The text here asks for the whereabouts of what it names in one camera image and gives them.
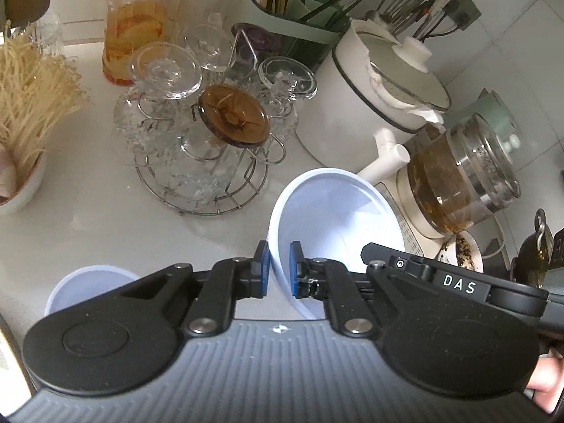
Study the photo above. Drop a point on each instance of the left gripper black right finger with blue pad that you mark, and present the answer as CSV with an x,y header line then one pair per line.
x,y
330,282

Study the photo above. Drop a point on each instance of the white electric cooking pot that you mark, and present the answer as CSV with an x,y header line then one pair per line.
x,y
373,93

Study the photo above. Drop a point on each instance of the person's right hand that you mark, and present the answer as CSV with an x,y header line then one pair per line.
x,y
546,382

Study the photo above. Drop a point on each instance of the glass kettle on white base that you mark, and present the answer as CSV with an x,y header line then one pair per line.
x,y
458,180

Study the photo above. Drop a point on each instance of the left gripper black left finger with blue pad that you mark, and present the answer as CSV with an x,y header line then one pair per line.
x,y
213,294

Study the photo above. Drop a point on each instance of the translucent plastic bowl front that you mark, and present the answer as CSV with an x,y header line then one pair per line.
x,y
86,283

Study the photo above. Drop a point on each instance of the speckled bowl with tea leaves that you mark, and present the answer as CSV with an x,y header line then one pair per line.
x,y
461,250

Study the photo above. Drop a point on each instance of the dark wok on stove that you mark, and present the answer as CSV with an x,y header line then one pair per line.
x,y
540,256

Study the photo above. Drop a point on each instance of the bundle of dry noodles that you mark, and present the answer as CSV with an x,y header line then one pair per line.
x,y
37,91

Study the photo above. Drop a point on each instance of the red lid pickle jar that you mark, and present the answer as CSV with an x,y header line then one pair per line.
x,y
131,24

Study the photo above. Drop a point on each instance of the green chopstick utensil holder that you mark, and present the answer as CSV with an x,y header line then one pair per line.
x,y
306,29

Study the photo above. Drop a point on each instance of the wire rack with glass cups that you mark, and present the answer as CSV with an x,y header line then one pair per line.
x,y
205,119

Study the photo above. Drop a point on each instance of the translucent plastic bowl back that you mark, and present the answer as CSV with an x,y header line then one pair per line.
x,y
333,213

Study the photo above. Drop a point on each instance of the translucent plastic bowl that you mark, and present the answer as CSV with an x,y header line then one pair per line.
x,y
333,213
86,283

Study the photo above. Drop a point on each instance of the white bowl with garlic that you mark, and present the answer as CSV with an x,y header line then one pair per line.
x,y
14,194

